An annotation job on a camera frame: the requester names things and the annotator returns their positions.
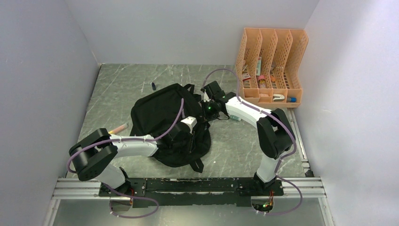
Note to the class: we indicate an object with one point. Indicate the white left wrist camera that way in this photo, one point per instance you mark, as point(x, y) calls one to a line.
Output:
point(190, 121)

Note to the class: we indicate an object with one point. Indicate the white red staples box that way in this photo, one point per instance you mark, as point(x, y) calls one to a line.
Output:
point(246, 77)

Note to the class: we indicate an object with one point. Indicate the black student backpack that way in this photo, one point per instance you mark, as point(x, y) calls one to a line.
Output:
point(161, 110)

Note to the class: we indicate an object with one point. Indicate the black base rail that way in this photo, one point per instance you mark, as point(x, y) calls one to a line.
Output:
point(194, 191)

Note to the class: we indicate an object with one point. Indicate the orange plastic desk organizer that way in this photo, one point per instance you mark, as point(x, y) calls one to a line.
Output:
point(282, 51)

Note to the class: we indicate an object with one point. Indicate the white stapler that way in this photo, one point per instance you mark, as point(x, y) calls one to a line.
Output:
point(278, 98)

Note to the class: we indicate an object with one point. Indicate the pink yellow highlighter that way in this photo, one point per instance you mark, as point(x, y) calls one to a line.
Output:
point(118, 129)

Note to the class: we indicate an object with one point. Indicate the green white glue stick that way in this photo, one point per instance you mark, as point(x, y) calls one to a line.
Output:
point(235, 118)

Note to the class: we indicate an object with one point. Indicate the pink bottle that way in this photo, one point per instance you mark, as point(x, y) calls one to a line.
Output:
point(261, 81)

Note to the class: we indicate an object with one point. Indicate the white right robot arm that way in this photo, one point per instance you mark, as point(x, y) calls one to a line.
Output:
point(274, 132)

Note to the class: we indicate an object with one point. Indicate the tall white green box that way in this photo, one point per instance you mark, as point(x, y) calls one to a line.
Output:
point(258, 66)

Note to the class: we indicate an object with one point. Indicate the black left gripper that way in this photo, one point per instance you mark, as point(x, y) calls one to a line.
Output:
point(190, 144)

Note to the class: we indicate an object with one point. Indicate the grey blue sharpener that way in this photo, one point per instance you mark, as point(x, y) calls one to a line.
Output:
point(291, 100)

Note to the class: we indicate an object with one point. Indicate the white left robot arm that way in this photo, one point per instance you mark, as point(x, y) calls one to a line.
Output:
point(92, 157)

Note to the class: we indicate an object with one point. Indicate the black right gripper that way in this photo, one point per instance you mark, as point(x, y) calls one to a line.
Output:
point(206, 116)

